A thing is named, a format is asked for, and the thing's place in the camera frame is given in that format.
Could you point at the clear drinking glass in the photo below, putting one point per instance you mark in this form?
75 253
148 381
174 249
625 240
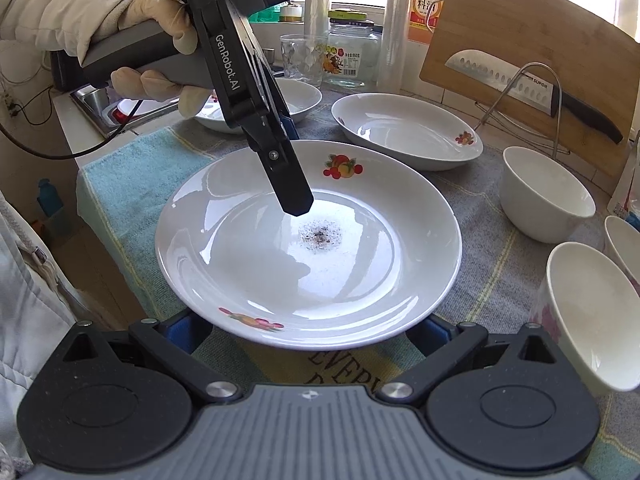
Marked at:
302 57

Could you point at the grey checked cloth mat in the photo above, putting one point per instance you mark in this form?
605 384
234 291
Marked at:
500 273

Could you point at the plain white bowl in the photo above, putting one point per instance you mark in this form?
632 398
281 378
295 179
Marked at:
541 198

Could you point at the wire board rack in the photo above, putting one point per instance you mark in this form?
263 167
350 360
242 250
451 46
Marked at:
536 129

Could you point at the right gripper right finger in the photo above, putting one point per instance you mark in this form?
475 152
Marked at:
448 350

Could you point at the plastic wrap roll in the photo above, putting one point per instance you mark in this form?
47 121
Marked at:
393 47
316 17

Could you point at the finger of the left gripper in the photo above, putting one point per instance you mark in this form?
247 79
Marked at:
282 169

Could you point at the fruit-pattern plate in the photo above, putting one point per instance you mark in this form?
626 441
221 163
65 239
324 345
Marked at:
378 251
300 97
422 135

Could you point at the glass jar green lid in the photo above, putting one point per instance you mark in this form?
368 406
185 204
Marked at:
352 51

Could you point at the steel santoku knife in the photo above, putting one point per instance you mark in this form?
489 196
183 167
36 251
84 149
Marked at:
529 89

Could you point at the pink floral white bowl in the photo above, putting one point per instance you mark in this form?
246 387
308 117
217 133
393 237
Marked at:
591 311

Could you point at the white sleeve left forearm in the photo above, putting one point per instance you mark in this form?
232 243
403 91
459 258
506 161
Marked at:
61 25

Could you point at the bamboo cutting board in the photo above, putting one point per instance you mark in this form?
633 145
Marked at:
596 62

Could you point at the red white sink container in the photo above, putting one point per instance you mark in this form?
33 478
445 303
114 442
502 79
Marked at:
116 114

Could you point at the teal towel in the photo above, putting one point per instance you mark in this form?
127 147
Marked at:
120 197

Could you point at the gloved left hand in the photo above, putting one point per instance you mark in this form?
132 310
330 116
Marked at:
155 55

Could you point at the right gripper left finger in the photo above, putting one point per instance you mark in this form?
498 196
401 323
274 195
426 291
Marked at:
169 347

